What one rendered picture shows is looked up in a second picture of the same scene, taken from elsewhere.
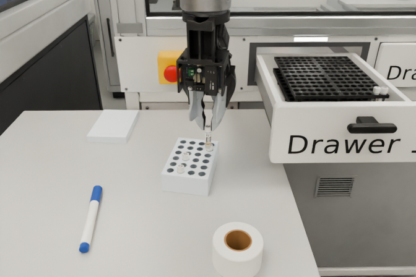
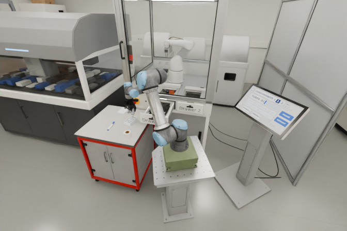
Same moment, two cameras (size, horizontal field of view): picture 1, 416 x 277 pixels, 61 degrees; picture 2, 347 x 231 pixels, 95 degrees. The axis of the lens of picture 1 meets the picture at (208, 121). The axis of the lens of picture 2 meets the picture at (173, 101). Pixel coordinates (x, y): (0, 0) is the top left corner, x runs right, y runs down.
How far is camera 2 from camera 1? 1.18 m
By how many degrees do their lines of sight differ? 12
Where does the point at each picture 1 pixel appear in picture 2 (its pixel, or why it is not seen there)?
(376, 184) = not seen: hidden behind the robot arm
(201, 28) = (126, 101)
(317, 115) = (145, 115)
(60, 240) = (105, 128)
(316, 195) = not seen: hidden behind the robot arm
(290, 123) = (142, 116)
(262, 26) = not seen: hidden behind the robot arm
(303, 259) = (137, 136)
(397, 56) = (180, 104)
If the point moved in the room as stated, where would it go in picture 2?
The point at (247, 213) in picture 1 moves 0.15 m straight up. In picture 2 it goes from (134, 129) to (132, 117)
